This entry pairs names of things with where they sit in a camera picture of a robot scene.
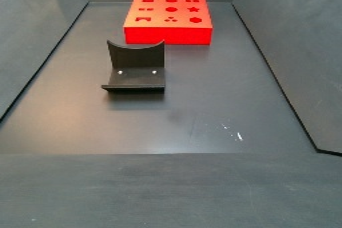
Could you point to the red shape-sorter block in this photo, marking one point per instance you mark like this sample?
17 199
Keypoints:
173 21

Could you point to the black curved holder bracket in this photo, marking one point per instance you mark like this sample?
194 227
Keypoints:
138 68

